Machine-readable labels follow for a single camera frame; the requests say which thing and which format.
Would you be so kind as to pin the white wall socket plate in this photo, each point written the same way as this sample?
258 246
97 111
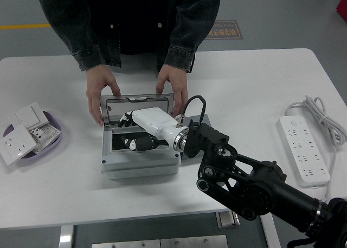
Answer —
16 147

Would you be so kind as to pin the person's left hand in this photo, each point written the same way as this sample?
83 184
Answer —
176 82

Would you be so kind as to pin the red object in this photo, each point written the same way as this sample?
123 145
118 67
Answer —
343 6

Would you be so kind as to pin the purple tray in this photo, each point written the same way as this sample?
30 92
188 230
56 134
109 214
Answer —
52 146

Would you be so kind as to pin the grey electrical box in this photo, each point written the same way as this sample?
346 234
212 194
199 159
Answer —
135 165

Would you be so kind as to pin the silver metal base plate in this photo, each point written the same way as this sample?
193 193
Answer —
160 242

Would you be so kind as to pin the white perforated socket module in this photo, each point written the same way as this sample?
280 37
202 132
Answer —
50 131

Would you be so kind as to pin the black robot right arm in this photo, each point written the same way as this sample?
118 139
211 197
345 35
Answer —
244 177

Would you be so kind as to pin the white power strip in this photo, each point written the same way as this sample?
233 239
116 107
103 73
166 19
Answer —
303 150

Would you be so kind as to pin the person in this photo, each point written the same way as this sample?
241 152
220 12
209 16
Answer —
135 14

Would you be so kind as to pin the person's right hand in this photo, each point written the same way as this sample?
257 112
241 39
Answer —
97 88

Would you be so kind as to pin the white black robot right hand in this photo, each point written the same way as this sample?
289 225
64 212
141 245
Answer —
154 120

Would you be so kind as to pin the dark floor sign, orange text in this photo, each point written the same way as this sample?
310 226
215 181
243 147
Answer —
230 31

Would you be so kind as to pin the white table leg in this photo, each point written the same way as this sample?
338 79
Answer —
65 237
272 234

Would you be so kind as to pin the yellow floor tape line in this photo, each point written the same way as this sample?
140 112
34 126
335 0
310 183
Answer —
24 26

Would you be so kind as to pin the grey cube with round hole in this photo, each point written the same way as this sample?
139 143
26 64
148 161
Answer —
206 119

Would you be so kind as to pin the person's left forearm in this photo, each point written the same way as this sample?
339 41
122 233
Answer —
189 41

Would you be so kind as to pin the white wall switch plate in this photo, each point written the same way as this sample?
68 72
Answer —
27 115

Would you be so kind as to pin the person's right forearm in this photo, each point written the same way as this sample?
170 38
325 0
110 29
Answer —
81 41

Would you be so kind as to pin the grey metal table bracket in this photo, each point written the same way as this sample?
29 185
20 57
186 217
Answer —
226 221

